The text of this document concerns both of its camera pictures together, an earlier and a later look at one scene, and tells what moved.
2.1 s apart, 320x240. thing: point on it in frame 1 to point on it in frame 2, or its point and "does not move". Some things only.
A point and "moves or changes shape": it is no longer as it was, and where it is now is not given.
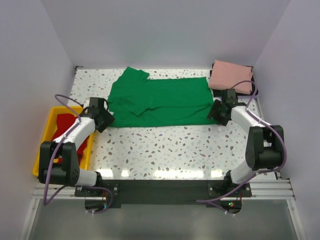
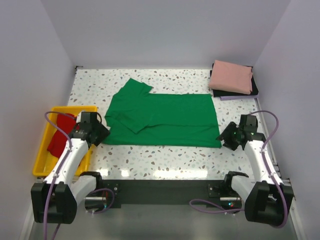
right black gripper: x=213 y=114 to x=225 y=135
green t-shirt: x=136 y=101 moves or changes shape
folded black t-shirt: x=218 y=92 does not move
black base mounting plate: x=161 y=193 does not move
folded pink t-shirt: x=225 y=75 does not move
